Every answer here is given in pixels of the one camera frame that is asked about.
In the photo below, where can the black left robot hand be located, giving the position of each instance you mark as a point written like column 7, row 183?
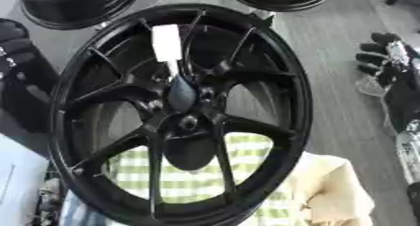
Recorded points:
column 22, row 76

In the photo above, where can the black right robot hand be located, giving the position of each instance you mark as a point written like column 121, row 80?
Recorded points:
column 398, row 79

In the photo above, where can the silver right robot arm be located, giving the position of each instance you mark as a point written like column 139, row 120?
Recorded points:
column 411, row 161

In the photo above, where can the black spoked wheel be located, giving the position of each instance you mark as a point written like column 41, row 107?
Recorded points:
column 136, row 89

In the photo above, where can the white flat board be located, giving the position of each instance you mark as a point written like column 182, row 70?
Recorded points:
column 19, row 179

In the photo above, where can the tan cardboard box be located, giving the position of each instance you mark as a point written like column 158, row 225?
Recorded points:
column 333, row 192

